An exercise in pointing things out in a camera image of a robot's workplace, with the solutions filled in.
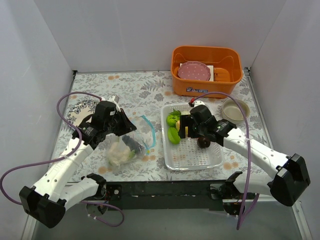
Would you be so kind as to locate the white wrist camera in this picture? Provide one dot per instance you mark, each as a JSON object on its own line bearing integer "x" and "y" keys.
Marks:
{"x": 194, "y": 103}
{"x": 113, "y": 99}

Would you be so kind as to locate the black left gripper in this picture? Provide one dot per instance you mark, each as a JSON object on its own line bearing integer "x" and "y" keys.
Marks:
{"x": 122, "y": 124}

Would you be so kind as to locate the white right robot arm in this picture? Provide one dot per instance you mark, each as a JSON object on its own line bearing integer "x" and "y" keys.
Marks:
{"x": 287, "y": 176}

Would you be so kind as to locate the floral tablecloth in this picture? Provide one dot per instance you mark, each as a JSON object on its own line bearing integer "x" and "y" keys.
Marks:
{"x": 143, "y": 94}

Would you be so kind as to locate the white radish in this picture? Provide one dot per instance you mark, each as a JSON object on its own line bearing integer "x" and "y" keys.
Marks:
{"x": 185, "y": 112}

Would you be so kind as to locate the white cauliflower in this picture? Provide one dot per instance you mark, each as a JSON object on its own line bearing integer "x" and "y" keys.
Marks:
{"x": 119, "y": 154}

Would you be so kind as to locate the clear zip top bag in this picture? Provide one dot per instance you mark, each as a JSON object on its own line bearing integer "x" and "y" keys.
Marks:
{"x": 145, "y": 135}

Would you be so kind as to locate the green starfruit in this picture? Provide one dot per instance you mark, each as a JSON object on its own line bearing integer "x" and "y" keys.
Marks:
{"x": 173, "y": 136}

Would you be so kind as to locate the black base bar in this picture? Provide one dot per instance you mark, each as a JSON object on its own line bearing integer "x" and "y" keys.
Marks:
{"x": 158, "y": 195}

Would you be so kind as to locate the dark grape bunch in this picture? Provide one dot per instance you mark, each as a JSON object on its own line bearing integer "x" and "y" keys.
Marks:
{"x": 132, "y": 144}

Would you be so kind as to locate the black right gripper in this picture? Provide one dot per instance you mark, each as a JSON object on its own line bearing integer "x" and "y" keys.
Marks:
{"x": 189, "y": 127}

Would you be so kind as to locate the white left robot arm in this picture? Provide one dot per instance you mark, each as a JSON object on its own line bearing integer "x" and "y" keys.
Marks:
{"x": 49, "y": 198}

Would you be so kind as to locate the blue floral plate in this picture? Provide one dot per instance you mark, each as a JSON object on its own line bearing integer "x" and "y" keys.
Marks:
{"x": 81, "y": 110}

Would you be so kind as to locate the green bell pepper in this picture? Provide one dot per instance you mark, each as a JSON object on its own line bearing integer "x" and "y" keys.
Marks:
{"x": 172, "y": 119}

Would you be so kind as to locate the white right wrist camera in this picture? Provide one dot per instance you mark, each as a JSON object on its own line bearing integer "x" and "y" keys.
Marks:
{"x": 194, "y": 103}

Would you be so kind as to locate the white plastic basket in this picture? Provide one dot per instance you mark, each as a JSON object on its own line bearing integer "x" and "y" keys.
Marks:
{"x": 187, "y": 156}

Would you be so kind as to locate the beige ceramic bowl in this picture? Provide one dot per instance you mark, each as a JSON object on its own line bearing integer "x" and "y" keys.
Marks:
{"x": 231, "y": 111}

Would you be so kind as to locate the yellow pear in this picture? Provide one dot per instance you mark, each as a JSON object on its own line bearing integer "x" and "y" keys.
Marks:
{"x": 177, "y": 125}

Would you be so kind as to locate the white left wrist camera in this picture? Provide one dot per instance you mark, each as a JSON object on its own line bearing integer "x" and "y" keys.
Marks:
{"x": 113, "y": 99}

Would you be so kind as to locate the orange soap dish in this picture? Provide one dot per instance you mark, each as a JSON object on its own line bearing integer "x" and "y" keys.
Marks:
{"x": 221, "y": 75}

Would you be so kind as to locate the orange plastic tub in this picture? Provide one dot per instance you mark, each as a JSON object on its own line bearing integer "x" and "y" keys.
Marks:
{"x": 222, "y": 57}

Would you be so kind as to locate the pink dotted plate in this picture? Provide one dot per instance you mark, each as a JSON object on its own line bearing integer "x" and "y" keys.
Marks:
{"x": 194, "y": 70}

